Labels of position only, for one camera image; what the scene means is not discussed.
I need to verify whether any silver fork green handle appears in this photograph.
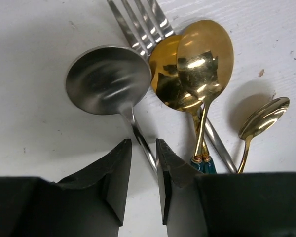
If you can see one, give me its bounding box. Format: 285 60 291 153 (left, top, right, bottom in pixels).
106 0 238 174

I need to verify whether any gold spoon green handle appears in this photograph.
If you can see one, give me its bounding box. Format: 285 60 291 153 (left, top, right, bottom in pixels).
148 34 218 175
176 20 234 174
237 97 290 173

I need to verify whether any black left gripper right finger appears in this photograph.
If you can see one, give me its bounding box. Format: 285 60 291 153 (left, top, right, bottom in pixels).
156 139 202 225

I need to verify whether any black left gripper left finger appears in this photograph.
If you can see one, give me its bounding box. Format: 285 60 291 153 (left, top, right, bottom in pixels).
57 139 132 226

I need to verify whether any silver ridged spoon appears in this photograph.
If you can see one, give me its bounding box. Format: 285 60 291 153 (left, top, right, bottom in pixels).
65 45 157 173

